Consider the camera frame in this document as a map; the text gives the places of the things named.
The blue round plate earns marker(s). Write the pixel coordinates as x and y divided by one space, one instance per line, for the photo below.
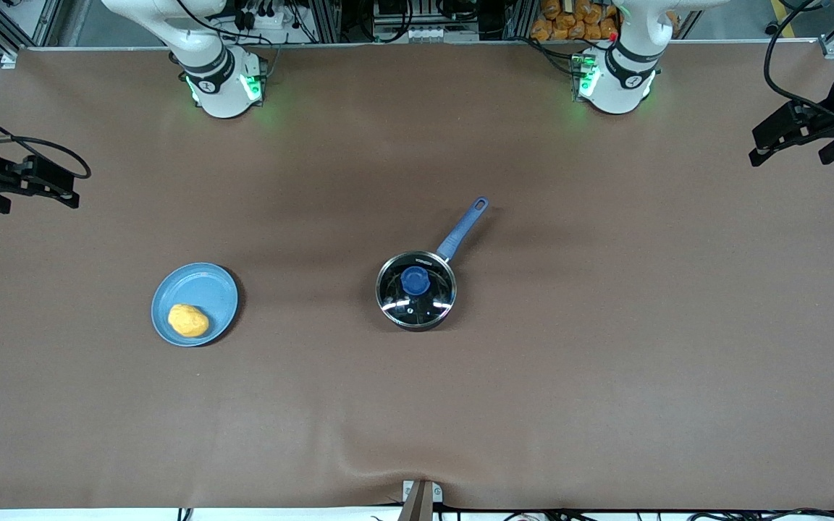
203 289

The grey electronics box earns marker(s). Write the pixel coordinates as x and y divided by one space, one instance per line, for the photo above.
424 32

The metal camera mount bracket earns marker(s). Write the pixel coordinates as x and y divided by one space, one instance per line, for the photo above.
420 503

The brown table cover sheet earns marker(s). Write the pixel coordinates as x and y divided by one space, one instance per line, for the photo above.
417 405

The yellow potato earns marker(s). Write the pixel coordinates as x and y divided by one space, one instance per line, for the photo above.
188 320

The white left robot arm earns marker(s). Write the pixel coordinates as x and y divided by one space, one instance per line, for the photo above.
623 72

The glass lid with blue knob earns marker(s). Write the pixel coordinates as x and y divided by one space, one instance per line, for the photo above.
415 281

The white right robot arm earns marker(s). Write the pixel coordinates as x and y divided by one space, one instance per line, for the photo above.
218 79

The bag of orange buns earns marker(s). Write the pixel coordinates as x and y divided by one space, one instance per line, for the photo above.
569 22

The white power strip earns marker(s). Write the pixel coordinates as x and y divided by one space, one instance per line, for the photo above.
261 18

